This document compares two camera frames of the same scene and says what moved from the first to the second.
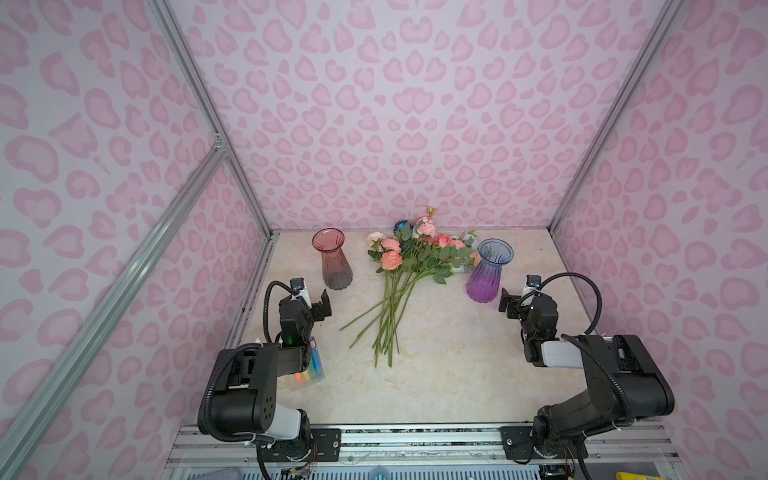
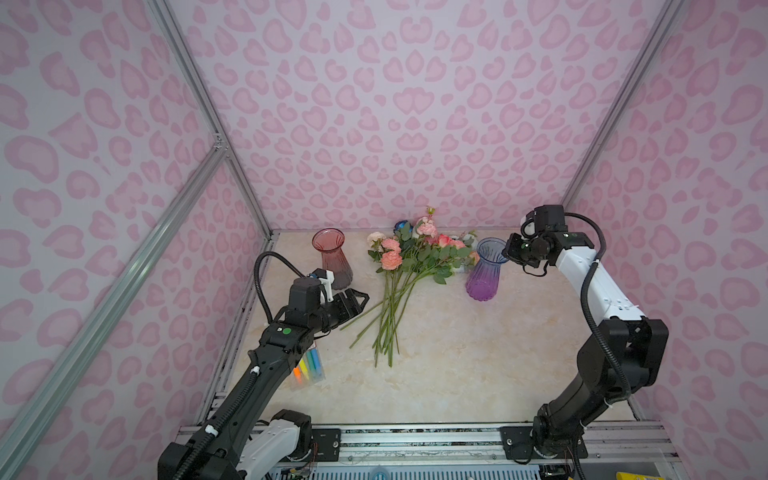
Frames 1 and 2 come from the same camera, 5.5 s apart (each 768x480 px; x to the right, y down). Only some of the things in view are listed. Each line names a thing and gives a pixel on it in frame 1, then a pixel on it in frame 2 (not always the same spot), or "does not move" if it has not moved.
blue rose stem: x=405 y=229 does not move
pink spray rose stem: x=391 y=261 does not move
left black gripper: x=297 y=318 → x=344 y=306
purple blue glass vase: x=483 y=283 does not move
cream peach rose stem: x=376 y=244 does not move
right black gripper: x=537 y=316 → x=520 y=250
